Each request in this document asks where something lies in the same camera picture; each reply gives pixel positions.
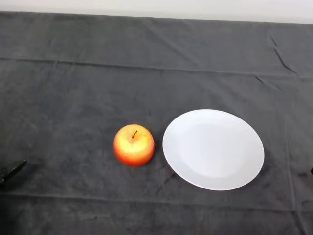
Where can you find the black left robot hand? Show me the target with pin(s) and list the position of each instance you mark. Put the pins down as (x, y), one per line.
(11, 169)

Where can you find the red yellow apple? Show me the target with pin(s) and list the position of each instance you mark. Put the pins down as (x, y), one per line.
(133, 149)

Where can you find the white round plate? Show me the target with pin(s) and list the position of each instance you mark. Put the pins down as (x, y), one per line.
(215, 151)

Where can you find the black cloth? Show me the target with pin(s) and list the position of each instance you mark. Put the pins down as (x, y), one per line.
(97, 73)

